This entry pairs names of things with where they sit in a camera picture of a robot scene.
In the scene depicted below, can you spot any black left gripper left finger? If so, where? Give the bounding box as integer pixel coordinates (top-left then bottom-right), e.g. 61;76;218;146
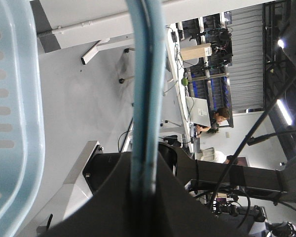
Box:
39;150;139;237

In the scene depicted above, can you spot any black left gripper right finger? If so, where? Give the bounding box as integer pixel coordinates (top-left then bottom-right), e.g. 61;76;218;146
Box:
150;154;247;237

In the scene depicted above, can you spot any light blue plastic basket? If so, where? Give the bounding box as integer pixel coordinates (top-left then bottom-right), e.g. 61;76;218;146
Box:
0;0;167;237

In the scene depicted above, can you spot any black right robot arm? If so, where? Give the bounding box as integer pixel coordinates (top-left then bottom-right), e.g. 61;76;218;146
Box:
158;142;296;203

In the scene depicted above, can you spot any white laptop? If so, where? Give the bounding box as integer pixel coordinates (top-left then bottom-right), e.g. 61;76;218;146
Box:
185;96;211;127

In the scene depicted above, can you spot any seated person in black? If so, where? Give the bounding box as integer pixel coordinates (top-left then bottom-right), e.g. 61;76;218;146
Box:
195;107;230;136

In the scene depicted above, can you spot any white office desk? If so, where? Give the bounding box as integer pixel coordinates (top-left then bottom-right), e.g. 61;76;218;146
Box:
80;23;195;154

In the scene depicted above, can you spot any cardboard box on desk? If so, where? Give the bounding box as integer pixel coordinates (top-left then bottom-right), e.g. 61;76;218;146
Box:
180;43;212;60

